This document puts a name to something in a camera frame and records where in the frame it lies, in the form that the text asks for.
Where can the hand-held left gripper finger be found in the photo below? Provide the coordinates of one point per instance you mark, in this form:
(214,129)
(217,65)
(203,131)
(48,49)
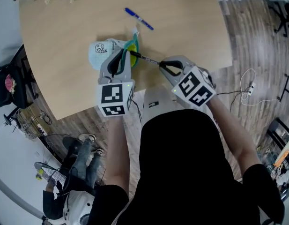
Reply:
(127,67)
(106,65)

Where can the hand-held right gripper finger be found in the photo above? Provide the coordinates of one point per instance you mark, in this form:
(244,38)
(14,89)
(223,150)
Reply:
(177,60)
(171,77)

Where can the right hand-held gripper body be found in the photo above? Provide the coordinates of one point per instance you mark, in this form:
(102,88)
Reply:
(193,88)

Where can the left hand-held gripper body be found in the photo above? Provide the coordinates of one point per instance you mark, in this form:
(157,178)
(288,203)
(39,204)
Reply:
(111,95)

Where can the white grid pencil pouch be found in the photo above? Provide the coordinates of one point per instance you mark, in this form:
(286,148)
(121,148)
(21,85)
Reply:
(99,53)

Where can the black pen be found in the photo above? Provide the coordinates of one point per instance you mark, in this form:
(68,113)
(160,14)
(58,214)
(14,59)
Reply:
(145,58)

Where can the blue pen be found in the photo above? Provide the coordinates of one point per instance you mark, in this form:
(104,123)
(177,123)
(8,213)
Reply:
(138,18)

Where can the person's right forearm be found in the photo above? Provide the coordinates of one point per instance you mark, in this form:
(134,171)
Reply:
(231,130)

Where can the person's left forearm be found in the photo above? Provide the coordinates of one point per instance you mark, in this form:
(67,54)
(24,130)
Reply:
(117,149)

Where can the person's light grey trousers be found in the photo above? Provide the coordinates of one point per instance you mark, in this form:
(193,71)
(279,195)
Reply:
(158,97)

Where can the white power strip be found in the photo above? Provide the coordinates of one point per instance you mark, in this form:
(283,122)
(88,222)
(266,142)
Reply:
(252,88)

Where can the person's black shirt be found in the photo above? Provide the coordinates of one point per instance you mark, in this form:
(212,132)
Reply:
(181,172)

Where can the black metal stand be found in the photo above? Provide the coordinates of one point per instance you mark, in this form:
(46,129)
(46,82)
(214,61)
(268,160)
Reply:
(284,90)

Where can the black office chair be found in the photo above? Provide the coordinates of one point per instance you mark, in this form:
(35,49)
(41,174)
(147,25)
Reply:
(13,88)

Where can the black metal rack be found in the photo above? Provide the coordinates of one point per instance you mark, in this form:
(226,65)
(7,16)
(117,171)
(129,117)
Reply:
(279,135)

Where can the pink fabric flower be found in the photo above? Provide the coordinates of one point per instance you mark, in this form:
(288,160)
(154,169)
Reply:
(10,83)

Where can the white keyboard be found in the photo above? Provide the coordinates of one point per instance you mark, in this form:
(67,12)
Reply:
(50,173)

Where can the black swivel chair base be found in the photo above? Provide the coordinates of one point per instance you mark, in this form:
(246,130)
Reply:
(283,17)

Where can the white desk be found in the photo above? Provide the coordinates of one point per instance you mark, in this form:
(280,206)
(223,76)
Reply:
(15,163)

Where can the white rounded machine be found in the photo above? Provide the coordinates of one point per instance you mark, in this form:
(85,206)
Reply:
(76,207)

